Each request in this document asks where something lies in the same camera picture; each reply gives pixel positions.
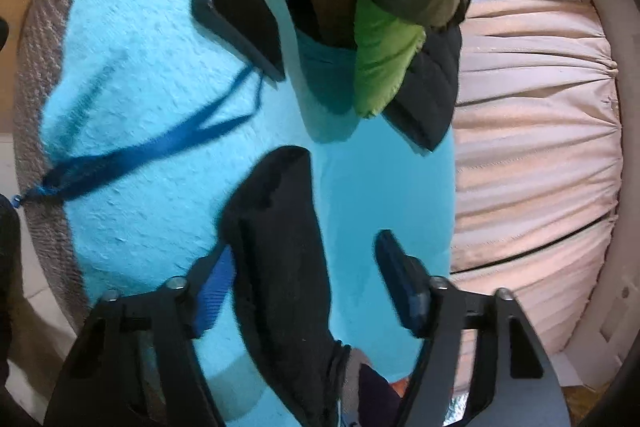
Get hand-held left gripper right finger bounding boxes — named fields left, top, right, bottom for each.
left=375, top=229, right=574, bottom=427

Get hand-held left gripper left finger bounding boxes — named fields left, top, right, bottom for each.
left=44, top=246, right=237, bottom=427

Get black pants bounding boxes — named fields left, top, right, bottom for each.
left=220, top=146, right=352, bottom=427

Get grey slipper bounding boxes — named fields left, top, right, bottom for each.
left=342, top=347, right=403, bottom=427

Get black quilted jacket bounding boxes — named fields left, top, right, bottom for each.
left=382, top=22, right=463, bottom=152

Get beige pleated curtain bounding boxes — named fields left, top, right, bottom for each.
left=450, top=0, right=626, bottom=358

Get olive and lime jacket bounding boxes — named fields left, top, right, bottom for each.
left=345, top=0, right=474, bottom=120

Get turquoise fleece blanket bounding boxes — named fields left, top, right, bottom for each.
left=42, top=0, right=456, bottom=427

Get black smartphone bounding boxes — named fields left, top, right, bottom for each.
left=191, top=0, right=287, bottom=82

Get grey woven cushion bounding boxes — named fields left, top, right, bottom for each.
left=12, top=0, right=101, bottom=333

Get blue lanyard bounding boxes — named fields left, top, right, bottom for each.
left=12, top=67, right=266, bottom=208

